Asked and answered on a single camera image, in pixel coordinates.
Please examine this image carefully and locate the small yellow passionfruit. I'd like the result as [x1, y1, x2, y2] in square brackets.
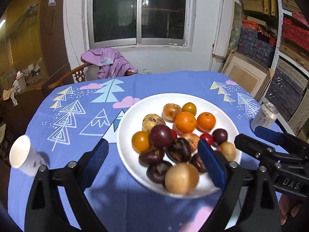
[218, 141, 237, 161]

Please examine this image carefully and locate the green marbled panel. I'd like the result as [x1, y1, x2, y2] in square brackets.
[227, 1, 244, 54]

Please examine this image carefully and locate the blue printed tablecloth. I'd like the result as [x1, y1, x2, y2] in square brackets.
[7, 71, 290, 232]

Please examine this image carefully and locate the large orange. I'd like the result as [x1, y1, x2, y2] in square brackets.
[174, 111, 198, 134]

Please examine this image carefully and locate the stack of red patterned boxes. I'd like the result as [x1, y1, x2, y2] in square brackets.
[281, 12, 309, 51]

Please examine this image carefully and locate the medium orange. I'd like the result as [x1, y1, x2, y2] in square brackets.
[131, 131, 151, 154]

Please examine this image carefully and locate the white beverage can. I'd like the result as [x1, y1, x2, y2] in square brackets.
[250, 102, 278, 131]

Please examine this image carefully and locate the small dark red plum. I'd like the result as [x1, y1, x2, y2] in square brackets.
[212, 128, 228, 146]

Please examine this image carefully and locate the dark water chestnut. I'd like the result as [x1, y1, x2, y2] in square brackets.
[146, 161, 173, 184]
[190, 153, 207, 174]
[166, 137, 192, 163]
[138, 149, 165, 167]

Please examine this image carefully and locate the wooden glass cabinet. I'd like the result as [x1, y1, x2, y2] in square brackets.
[0, 0, 70, 95]

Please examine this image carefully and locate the mandarin with green stem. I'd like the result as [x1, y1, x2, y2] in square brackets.
[196, 112, 216, 132]

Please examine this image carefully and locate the orange pepino melon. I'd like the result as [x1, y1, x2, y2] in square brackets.
[162, 103, 183, 122]

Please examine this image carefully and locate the white plate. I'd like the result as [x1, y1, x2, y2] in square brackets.
[116, 93, 242, 199]

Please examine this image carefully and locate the stack of blue patterned boxes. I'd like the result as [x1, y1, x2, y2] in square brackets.
[240, 19, 277, 68]

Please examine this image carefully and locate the yellowish orange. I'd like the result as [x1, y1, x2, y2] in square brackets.
[182, 102, 197, 116]

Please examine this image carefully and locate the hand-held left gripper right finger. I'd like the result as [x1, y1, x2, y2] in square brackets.
[197, 140, 282, 232]

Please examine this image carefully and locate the stack of woven boxes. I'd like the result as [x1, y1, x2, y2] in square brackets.
[239, 0, 278, 17]

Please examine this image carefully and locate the brownish potato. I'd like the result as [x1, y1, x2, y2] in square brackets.
[142, 114, 166, 132]

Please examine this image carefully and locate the white leaning board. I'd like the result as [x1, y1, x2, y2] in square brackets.
[209, 0, 225, 70]

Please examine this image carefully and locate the purple jacket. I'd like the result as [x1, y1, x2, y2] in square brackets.
[80, 48, 139, 80]

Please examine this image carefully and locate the stack of framed pictures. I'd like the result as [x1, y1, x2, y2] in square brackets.
[220, 49, 276, 102]

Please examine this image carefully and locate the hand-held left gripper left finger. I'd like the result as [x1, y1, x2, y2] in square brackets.
[24, 139, 110, 232]

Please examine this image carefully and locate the stack of dark boxes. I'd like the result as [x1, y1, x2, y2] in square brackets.
[264, 58, 309, 136]

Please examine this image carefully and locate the white metal shelf rack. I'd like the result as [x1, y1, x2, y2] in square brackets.
[269, 0, 309, 78]

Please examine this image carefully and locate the wooden armchair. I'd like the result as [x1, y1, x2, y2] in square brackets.
[48, 63, 139, 90]

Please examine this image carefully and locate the person's right hand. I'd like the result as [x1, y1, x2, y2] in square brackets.
[278, 193, 303, 226]

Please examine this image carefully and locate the sliding window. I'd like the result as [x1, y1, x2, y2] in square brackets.
[83, 0, 197, 51]

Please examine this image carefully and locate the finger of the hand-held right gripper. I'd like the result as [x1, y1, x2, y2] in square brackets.
[254, 126, 309, 154]
[234, 133, 278, 161]

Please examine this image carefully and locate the white paper cup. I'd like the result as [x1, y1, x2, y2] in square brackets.
[9, 135, 47, 176]

